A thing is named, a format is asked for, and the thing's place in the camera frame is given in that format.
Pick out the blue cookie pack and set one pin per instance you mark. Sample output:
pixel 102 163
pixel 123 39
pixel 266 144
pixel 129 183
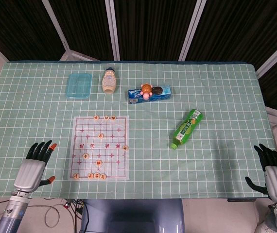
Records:
pixel 162 93

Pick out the green checked tablecloth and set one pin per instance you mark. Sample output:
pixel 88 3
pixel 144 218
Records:
pixel 201 165

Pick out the dark partition screen panel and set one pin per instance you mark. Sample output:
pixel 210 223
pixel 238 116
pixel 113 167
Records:
pixel 238 26
pixel 85 24
pixel 14 24
pixel 153 26

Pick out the round wooden xiangqi piece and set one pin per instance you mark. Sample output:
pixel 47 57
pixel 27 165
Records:
pixel 96 175
pixel 125 147
pixel 113 117
pixel 102 176
pixel 98 162
pixel 100 135
pixel 86 155
pixel 96 118
pixel 90 175
pixel 106 118
pixel 76 176

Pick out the cream sauce squeeze bottle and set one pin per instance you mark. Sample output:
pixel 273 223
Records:
pixel 109 81

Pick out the pink orange turtle toy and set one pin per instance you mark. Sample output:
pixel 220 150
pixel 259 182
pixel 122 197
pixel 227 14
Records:
pixel 146 91

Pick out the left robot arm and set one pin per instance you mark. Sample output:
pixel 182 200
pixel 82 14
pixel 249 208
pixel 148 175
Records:
pixel 13 211

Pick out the blue grey robot torso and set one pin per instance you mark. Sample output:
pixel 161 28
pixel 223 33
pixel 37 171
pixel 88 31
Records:
pixel 131 216

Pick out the translucent xiangqi board sheet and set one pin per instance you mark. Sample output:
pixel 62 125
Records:
pixel 109 155

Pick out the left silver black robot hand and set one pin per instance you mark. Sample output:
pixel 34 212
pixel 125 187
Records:
pixel 29 174

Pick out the green tea plastic bottle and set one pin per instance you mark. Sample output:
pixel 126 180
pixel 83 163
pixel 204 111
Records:
pixel 187 128

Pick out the clear blue plastic container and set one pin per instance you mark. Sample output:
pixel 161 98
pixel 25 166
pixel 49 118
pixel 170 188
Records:
pixel 79 86

